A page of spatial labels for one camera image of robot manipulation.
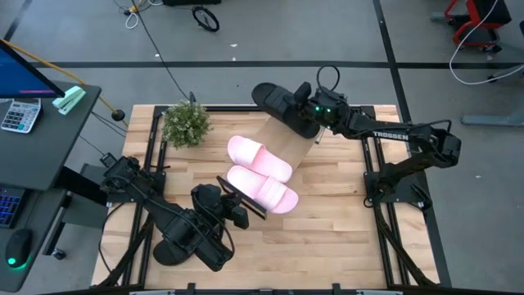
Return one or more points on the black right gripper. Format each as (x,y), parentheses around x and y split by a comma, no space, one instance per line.
(329,107)

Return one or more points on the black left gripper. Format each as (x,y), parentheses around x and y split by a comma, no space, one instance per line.
(213,201)

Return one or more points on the pink rubber slide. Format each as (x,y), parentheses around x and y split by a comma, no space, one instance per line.
(254,155)
(262,188)

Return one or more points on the black rubber slide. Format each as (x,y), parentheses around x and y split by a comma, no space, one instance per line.
(168,256)
(270,102)

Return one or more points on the wooden shelf black metal frame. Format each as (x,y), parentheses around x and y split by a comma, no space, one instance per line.
(282,143)

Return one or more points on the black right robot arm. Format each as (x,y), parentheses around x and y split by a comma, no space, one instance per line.
(393,135)

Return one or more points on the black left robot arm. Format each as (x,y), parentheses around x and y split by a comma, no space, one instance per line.
(184,229)

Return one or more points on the green potted plant black pot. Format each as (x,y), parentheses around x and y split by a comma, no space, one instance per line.
(186,125)

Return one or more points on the black power adapter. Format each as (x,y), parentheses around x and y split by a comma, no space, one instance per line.
(107,157)

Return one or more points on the red and black cart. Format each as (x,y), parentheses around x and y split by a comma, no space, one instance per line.
(477,20)

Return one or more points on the grey desk foot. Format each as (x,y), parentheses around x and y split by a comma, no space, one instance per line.
(491,119)

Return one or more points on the mint green stapler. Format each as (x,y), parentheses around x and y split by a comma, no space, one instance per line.
(69,100)

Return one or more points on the black office desk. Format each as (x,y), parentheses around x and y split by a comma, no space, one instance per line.
(37,155)

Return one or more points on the black computer mouse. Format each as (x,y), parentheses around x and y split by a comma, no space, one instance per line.
(17,248)

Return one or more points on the backlit black keyboard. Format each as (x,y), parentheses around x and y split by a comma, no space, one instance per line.
(9,207)

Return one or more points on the grey desk calculator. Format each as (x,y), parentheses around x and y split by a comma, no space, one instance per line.
(20,115)

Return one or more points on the computer monitor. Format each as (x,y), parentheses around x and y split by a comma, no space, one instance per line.
(20,78)

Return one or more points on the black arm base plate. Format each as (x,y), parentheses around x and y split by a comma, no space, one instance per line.
(157,184)
(403,186)

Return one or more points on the black aluminium table frame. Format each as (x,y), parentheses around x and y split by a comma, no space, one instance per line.
(368,147)

